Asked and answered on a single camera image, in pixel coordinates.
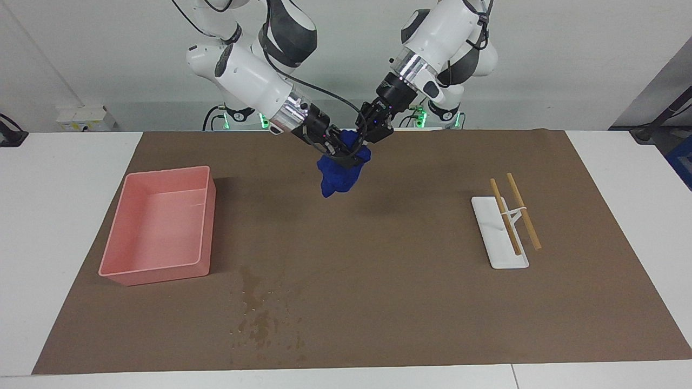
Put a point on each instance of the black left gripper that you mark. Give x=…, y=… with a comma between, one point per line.
x=394, y=97

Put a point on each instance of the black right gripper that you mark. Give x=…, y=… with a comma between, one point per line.
x=313, y=124

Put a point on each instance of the blue towel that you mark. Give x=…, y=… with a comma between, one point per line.
x=340, y=175

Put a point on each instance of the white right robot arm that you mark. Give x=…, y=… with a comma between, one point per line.
x=248, y=75

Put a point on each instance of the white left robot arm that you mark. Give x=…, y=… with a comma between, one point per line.
x=443, y=38

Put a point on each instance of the brown paper mat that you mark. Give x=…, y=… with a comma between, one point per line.
x=367, y=259

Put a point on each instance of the wooden rack rod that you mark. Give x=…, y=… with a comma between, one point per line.
x=503, y=210
x=521, y=208

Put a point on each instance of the white rack with wooden rods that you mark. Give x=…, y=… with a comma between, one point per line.
x=497, y=243

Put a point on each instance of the pink plastic bin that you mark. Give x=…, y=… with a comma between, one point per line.
x=157, y=227

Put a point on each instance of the white power strip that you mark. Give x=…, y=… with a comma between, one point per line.
x=81, y=119

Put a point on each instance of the black stand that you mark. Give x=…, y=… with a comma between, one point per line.
x=657, y=124

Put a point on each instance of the blue box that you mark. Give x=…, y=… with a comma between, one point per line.
x=682, y=162

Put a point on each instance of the black clamp mount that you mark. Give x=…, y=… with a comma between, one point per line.
x=11, y=136

